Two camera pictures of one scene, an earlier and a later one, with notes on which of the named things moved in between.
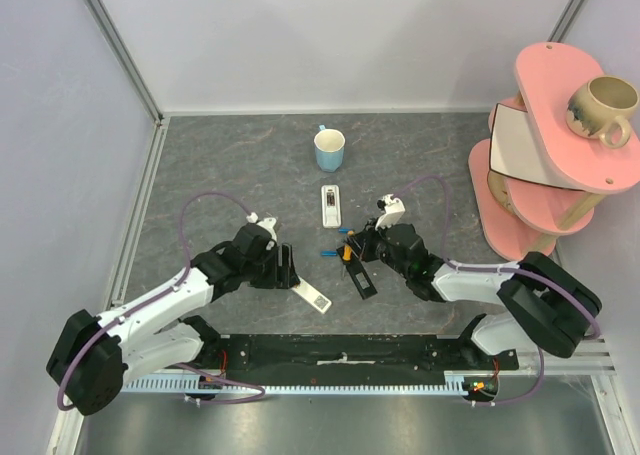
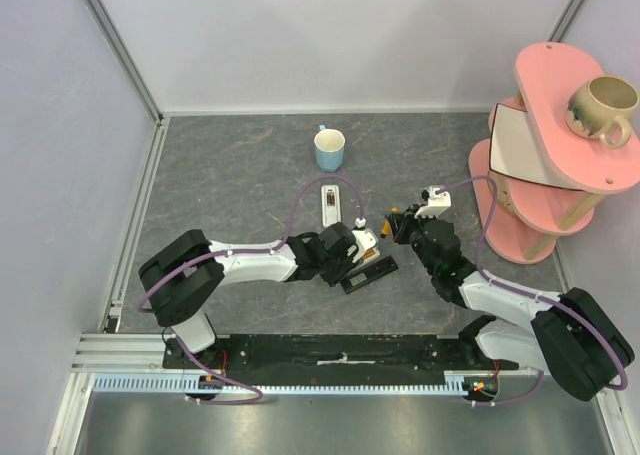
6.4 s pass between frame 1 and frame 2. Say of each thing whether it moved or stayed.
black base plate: stayed
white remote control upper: stayed
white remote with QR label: moved
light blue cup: stayed
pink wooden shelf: stayed
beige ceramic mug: stayed
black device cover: moved
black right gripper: moved
